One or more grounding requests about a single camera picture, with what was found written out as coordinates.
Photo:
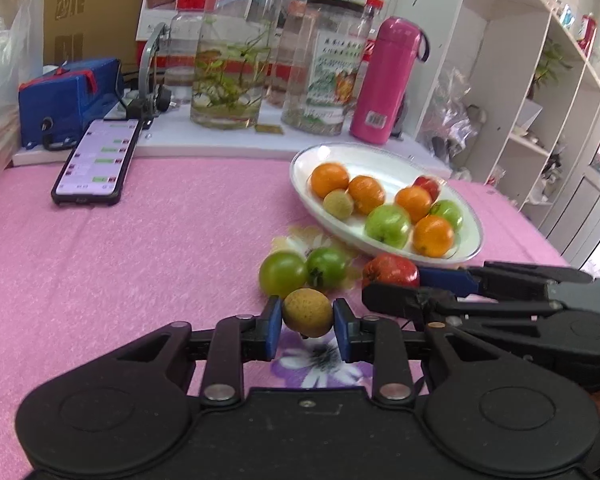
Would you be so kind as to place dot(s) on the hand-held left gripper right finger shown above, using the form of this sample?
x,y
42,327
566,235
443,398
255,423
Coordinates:
x,y
342,337

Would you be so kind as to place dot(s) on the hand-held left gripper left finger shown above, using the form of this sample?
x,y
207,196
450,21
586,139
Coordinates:
x,y
272,332

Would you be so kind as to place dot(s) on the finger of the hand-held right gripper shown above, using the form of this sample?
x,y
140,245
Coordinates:
x,y
447,280
395,296

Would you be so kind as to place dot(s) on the red apple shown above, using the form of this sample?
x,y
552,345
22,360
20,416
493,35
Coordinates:
x,y
428,185
390,270

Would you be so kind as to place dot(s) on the small yellow-green fruit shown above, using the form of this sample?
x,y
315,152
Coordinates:
x,y
307,312
337,203

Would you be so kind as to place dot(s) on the orange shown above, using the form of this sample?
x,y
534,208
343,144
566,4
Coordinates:
x,y
432,235
330,179
413,203
366,194

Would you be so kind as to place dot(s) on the green tomato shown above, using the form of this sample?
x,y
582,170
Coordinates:
x,y
282,272
327,266

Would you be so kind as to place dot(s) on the small green apple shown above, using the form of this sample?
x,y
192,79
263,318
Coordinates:
x,y
447,214

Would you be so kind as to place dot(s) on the large green apple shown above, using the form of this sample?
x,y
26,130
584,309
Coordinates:
x,y
387,225

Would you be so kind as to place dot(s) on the white ceramic plate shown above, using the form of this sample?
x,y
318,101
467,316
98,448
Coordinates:
x,y
360,230

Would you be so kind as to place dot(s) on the pink floral tablecloth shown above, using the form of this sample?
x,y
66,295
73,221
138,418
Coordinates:
x,y
130,260

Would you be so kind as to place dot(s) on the crumpled clear plastic bag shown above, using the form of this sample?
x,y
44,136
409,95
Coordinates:
x,y
450,110

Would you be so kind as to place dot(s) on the white base board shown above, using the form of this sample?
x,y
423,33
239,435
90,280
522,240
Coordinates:
x,y
205,145

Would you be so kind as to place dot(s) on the small brown card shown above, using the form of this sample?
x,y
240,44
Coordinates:
x,y
269,129

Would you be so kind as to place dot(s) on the pink thermos bottle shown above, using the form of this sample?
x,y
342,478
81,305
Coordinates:
x,y
385,85

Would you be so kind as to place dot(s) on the white shelf unit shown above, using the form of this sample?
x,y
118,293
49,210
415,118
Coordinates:
x,y
500,60

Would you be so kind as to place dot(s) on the labelled clear plastic jar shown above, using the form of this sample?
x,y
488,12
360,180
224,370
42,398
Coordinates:
x,y
325,80

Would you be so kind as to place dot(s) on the glass vase with plant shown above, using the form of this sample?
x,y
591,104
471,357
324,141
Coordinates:
x,y
225,100

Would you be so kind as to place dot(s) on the green potted plant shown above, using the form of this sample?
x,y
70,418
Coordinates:
x,y
550,62

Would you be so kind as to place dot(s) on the black smartphone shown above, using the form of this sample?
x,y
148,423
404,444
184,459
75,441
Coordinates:
x,y
97,160

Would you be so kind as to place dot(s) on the clear bottle with red cap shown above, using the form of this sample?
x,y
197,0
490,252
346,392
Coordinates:
x,y
180,50
372,10
285,60

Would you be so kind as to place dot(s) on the black power plug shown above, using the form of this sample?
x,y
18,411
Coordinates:
x,y
140,107

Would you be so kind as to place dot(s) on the blue box device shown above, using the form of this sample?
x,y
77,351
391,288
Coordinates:
x,y
65,95

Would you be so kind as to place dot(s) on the brown cardboard box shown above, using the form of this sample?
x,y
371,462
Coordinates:
x,y
95,0

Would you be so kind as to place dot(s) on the clear printed plastic bag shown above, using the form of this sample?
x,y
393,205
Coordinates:
x,y
0,60

